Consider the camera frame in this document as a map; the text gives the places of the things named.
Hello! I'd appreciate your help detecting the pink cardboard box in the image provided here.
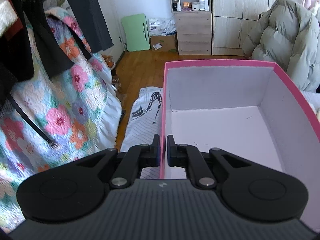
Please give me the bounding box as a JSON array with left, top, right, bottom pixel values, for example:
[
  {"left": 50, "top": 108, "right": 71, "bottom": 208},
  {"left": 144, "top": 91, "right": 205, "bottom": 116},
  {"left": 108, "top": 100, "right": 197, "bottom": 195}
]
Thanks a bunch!
[{"left": 161, "top": 60, "right": 319, "bottom": 231}]

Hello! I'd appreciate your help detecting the floral quilt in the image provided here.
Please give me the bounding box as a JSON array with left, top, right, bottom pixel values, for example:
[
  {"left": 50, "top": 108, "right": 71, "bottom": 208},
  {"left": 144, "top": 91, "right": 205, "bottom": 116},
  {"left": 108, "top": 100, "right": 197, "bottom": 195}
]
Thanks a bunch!
[{"left": 1, "top": 7, "right": 121, "bottom": 232}]

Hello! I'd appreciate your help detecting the brown cardboard box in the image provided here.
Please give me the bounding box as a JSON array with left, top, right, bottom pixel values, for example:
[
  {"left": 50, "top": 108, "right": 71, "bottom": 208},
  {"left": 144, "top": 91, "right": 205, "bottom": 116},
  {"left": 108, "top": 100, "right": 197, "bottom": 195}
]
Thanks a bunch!
[{"left": 150, "top": 34, "right": 177, "bottom": 52}]

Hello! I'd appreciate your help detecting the green folding table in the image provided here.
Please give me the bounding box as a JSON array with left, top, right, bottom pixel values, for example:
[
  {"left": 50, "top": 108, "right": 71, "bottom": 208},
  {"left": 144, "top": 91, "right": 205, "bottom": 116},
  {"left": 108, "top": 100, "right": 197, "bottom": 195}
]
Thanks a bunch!
[{"left": 121, "top": 14, "right": 150, "bottom": 52}]

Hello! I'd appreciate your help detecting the white packaged box stack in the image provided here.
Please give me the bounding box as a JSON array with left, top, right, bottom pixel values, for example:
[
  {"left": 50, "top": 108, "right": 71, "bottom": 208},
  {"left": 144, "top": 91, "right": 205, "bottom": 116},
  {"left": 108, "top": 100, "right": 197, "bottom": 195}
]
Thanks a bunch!
[{"left": 148, "top": 16, "right": 176, "bottom": 36}]

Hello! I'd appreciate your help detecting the wooden shelf cabinet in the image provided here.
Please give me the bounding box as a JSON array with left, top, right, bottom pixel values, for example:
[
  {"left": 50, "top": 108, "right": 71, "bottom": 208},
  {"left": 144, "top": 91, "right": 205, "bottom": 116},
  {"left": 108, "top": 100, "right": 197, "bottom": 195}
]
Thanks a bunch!
[{"left": 171, "top": 0, "right": 213, "bottom": 55}]

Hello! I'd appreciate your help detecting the dark hanging garment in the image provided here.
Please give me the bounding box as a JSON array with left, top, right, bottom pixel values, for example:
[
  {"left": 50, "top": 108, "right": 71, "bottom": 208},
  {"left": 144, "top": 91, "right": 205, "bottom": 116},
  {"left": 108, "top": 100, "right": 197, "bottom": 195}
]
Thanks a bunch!
[{"left": 0, "top": 0, "right": 115, "bottom": 106}]

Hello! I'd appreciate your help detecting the grey-green puffer jacket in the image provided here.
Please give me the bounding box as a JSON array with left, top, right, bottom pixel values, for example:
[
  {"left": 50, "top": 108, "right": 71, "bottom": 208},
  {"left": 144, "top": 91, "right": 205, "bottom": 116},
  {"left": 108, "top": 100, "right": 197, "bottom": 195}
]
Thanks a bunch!
[{"left": 242, "top": 0, "right": 319, "bottom": 92}]

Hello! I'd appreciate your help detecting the light wooden wardrobe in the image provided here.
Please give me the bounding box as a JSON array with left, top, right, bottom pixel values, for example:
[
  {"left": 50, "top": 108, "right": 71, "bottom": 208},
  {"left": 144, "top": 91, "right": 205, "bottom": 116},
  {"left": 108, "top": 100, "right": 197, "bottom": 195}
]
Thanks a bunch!
[{"left": 212, "top": 0, "right": 276, "bottom": 55}]

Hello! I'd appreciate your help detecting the white fluffy fabric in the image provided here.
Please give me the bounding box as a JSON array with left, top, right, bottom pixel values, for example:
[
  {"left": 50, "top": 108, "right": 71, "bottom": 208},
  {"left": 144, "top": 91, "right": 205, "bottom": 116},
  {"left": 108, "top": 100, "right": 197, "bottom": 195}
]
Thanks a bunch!
[{"left": 0, "top": 0, "right": 18, "bottom": 36}]

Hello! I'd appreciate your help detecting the black strap with buckle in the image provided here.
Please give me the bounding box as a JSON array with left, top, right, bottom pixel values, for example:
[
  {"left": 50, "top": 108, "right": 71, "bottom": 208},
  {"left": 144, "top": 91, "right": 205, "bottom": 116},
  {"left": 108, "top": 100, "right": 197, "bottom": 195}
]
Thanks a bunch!
[{"left": 8, "top": 96, "right": 60, "bottom": 150}]

